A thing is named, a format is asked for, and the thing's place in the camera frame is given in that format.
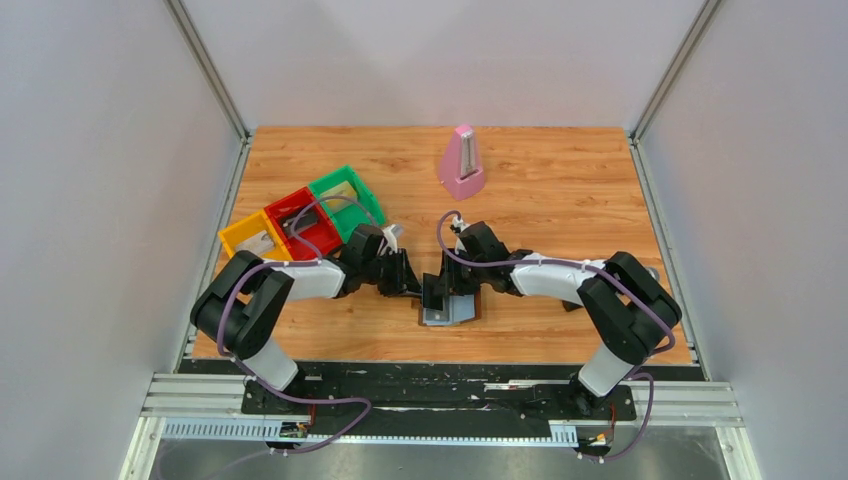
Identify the gold card in green bin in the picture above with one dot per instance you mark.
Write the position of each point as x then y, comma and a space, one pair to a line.
339, 197

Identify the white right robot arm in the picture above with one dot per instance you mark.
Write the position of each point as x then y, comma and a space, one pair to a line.
632, 313

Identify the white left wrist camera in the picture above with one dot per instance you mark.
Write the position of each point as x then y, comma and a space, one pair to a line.
391, 235

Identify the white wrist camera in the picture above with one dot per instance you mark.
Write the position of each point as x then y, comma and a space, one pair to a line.
391, 235
458, 226

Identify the black microphone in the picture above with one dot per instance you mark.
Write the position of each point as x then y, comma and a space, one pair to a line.
655, 274

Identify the brown leather card holder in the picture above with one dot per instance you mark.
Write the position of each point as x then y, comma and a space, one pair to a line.
449, 310

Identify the black mounting rail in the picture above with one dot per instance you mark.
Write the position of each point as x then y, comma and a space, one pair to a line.
390, 402

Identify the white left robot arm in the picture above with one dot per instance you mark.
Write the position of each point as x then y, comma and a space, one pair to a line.
241, 306

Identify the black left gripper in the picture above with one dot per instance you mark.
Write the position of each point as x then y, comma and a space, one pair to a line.
403, 273

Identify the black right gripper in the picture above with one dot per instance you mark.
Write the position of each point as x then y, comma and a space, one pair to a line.
451, 275

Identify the green plastic bin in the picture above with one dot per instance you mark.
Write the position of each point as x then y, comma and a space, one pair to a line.
365, 210

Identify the pink metronome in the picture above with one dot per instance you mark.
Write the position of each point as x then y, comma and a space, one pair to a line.
460, 170

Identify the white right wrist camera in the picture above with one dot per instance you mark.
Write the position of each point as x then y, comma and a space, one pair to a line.
458, 226

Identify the red plastic bin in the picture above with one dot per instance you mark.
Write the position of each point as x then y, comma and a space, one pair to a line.
314, 227

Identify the yellow plastic bin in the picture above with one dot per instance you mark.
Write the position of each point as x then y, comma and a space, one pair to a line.
232, 235

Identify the silver card in yellow bin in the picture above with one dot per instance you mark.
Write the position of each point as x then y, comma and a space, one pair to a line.
259, 244

